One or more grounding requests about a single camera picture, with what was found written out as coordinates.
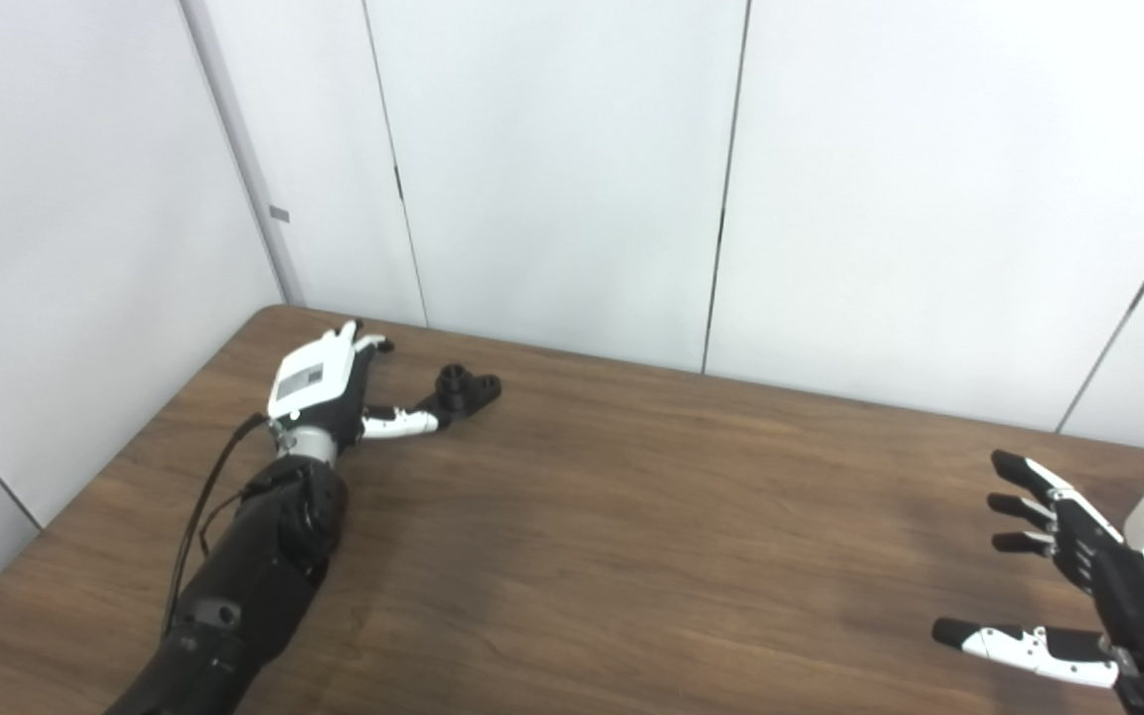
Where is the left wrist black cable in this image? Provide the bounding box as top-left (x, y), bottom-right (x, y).
top-left (161, 413), bottom-right (275, 637)

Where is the black flanged holder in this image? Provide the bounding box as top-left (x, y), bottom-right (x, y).
top-left (413, 364), bottom-right (502, 430)

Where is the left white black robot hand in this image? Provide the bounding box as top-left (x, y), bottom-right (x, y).
top-left (267, 319), bottom-right (450, 444)

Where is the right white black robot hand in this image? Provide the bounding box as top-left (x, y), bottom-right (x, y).
top-left (932, 450), bottom-right (1144, 715)

